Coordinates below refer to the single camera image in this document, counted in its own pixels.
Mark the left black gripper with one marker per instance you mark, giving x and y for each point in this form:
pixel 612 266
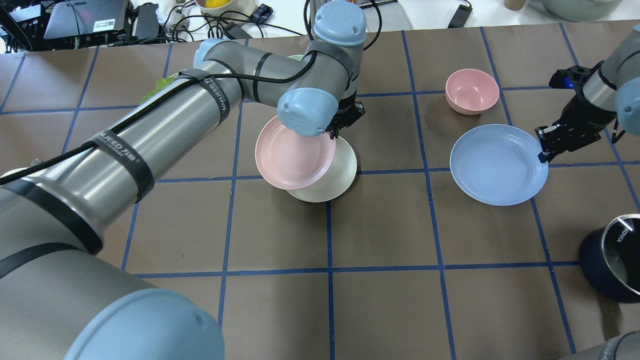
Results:
pixel 346 116

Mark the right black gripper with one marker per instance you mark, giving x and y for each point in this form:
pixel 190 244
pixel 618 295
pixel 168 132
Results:
pixel 581 122

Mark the pink plate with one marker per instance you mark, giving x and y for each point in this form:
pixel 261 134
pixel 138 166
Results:
pixel 290 161

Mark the blue plate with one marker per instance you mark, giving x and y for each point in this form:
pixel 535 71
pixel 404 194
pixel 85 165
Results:
pixel 498 165

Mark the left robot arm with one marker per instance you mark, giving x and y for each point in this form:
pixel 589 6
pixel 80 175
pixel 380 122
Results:
pixel 58 300

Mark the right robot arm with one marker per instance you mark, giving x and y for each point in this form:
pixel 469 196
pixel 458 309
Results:
pixel 622 69

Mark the white plate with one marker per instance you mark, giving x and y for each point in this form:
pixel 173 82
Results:
pixel 336 181

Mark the mint green bowl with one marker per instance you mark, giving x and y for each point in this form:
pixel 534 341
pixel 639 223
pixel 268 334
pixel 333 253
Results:
pixel 297 57

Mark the dark blue steel pot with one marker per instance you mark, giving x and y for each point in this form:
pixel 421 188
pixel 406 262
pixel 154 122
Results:
pixel 610 259

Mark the pink bowl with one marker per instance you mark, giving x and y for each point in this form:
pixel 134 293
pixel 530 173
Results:
pixel 471 92

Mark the yellow fruit bowl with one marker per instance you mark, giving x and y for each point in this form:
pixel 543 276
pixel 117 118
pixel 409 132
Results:
pixel 232 9

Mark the black power adapter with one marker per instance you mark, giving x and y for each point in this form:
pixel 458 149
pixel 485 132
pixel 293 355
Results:
pixel 460 16

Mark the green lettuce leaf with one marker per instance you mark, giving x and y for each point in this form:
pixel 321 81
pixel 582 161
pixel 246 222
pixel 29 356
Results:
pixel 160 84

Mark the black electronics box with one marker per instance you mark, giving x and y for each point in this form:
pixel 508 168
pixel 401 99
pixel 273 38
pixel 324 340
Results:
pixel 89 20

